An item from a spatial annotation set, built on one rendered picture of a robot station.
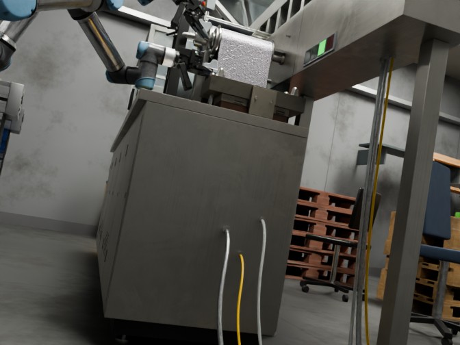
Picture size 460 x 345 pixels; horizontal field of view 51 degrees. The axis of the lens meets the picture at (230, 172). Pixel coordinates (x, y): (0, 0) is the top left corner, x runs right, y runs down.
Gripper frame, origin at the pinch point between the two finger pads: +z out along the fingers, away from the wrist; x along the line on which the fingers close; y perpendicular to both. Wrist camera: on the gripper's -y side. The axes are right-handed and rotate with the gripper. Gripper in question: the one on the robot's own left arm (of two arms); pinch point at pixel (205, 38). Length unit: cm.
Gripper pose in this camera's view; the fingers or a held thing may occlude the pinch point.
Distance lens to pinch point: 218.7
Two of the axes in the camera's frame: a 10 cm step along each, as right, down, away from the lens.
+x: -2.8, 0.3, 9.6
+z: 6.1, 7.8, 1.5
